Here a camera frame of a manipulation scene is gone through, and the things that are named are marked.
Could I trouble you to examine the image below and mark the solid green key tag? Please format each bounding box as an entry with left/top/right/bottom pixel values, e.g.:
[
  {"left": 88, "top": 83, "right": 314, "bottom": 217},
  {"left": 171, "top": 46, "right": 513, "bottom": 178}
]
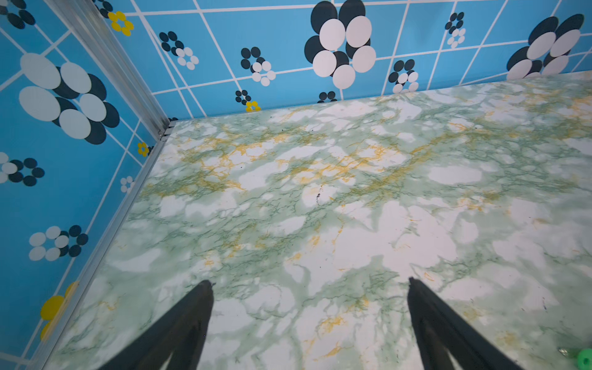
[{"left": 557, "top": 348, "right": 592, "bottom": 370}]

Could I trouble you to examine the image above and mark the aluminium corner post left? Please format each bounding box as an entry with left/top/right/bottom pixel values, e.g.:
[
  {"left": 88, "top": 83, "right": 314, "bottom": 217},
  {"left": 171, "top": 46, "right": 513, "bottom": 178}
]
[{"left": 46, "top": 0, "right": 170, "bottom": 140}]

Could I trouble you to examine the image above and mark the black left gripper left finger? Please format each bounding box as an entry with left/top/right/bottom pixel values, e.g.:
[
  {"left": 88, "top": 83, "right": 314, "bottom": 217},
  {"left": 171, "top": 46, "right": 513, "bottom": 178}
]
[{"left": 101, "top": 280, "right": 214, "bottom": 369}]

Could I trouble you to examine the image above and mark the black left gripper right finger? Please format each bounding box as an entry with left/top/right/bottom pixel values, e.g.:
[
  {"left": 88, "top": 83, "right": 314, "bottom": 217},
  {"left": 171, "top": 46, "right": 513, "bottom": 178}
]
[{"left": 407, "top": 277, "right": 520, "bottom": 370}]

